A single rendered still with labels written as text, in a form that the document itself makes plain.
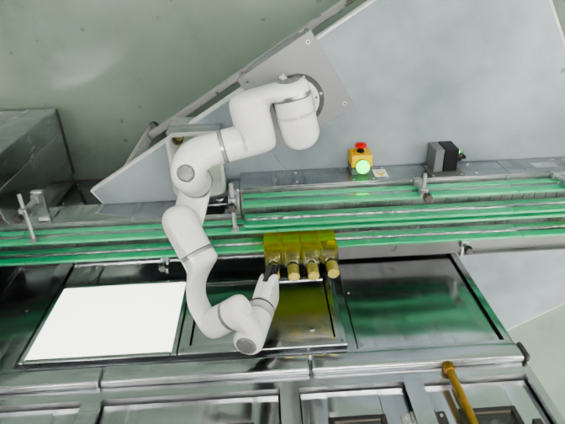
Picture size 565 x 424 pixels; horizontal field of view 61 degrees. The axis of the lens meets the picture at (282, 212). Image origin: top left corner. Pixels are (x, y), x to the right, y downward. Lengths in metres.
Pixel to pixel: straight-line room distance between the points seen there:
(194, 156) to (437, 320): 0.87
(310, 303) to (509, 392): 0.58
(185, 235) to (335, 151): 0.71
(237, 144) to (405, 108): 0.70
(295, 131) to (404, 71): 0.57
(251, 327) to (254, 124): 0.48
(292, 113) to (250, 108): 0.10
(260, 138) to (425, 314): 0.76
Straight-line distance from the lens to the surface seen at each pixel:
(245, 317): 1.14
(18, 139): 2.12
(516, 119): 1.83
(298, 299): 1.51
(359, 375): 1.33
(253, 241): 1.62
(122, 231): 1.64
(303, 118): 1.16
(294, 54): 1.44
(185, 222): 1.15
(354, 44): 1.57
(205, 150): 1.16
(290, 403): 1.27
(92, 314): 1.59
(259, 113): 1.15
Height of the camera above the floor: 2.27
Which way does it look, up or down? 61 degrees down
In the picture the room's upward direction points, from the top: 174 degrees clockwise
